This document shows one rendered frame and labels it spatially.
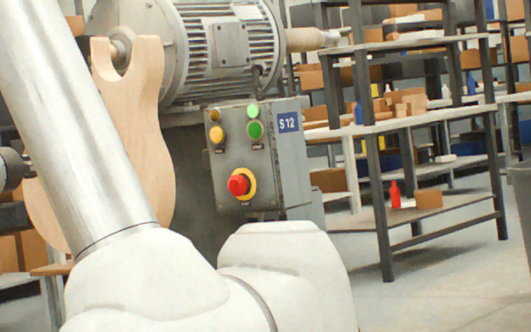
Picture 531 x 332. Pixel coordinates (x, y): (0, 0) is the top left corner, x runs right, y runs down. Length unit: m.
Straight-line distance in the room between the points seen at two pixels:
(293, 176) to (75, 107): 0.85
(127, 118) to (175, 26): 0.27
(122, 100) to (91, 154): 0.77
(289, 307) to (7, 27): 0.44
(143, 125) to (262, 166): 0.23
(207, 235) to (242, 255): 1.08
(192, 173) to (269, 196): 0.37
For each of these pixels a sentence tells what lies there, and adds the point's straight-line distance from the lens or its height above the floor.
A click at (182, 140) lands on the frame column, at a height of 1.06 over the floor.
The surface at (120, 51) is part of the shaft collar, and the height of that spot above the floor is 1.25.
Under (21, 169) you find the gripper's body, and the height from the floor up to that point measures 1.06.
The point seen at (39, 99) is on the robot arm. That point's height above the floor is 1.15.
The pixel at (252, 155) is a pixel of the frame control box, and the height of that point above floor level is 1.02.
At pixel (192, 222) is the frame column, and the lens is 2.44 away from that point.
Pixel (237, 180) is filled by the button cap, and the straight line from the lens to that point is 2.09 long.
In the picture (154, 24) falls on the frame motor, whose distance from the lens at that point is 2.25.
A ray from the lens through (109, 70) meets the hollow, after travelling 2.11.
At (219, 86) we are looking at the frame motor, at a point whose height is 1.16.
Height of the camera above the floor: 1.12
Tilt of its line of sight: 3 degrees down
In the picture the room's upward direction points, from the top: 8 degrees counter-clockwise
